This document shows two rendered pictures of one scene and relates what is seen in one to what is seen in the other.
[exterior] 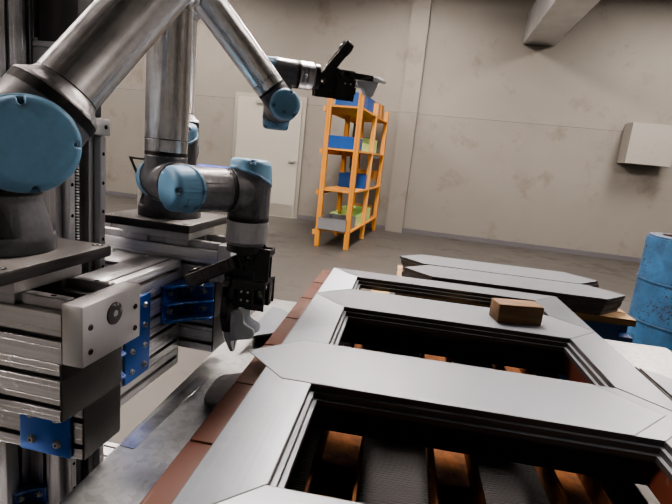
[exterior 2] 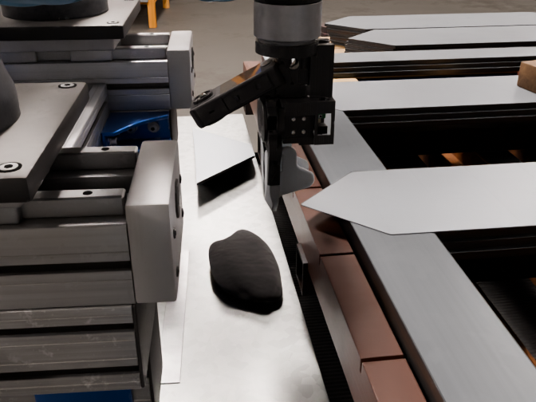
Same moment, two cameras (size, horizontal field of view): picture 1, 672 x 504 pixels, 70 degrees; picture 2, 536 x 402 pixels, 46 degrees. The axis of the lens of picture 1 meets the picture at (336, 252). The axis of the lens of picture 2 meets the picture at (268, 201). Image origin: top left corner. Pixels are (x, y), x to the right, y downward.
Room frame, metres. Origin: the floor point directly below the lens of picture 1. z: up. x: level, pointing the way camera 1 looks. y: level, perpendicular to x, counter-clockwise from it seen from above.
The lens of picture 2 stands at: (0.19, 0.37, 1.21)
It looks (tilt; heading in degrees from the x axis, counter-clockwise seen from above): 27 degrees down; 345
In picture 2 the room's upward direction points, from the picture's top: straight up
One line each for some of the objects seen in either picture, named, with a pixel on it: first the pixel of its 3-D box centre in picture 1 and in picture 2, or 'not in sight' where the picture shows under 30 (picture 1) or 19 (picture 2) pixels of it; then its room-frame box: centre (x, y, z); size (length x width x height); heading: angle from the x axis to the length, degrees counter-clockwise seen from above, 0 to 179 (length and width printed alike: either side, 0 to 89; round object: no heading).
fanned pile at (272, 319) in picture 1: (282, 324); (222, 151); (1.42, 0.14, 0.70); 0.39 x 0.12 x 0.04; 173
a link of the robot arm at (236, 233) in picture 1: (247, 232); (286, 20); (0.87, 0.17, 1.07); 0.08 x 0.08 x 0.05
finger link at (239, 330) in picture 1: (239, 332); (289, 180); (0.86, 0.16, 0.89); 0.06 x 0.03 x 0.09; 83
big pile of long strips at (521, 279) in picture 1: (502, 281); (468, 37); (1.79, -0.64, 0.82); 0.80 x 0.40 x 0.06; 83
